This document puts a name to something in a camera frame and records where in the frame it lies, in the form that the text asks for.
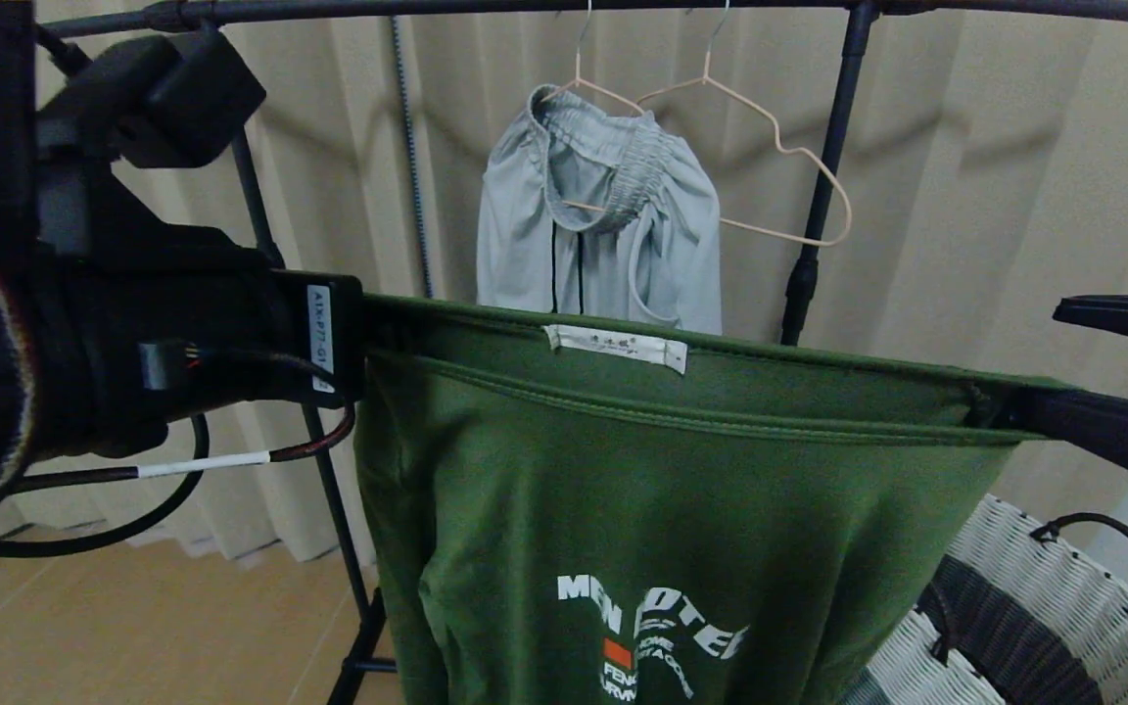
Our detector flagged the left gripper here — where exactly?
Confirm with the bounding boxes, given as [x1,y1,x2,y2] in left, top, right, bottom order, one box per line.
[30,223,366,461]

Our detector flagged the pink clothes hanger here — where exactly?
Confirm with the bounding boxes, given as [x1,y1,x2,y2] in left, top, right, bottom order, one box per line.
[540,0,645,214]
[634,0,854,248]

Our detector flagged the pale grey shorts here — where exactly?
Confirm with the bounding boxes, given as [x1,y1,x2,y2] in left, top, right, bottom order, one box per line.
[476,83,724,336]

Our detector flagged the green garment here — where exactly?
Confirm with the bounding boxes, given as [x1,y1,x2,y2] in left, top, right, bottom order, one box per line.
[353,294,1079,705]

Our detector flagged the white laundry basket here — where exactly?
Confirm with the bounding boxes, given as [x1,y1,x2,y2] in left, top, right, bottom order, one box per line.
[838,494,1128,705]

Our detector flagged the black clothes rack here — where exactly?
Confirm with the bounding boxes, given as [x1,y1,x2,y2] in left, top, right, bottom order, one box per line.
[35,0,1128,705]

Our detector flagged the beige curtain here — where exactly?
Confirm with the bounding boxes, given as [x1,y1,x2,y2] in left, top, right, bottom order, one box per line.
[25,0,1128,569]

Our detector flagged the black cable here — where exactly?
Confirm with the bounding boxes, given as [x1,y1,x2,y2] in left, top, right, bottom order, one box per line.
[0,411,212,559]

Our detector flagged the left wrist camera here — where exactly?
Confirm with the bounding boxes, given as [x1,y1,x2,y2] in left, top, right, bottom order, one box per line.
[35,29,268,260]

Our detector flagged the grey beaded curtain cord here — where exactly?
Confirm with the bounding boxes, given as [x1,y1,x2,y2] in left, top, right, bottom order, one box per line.
[390,15,436,300]

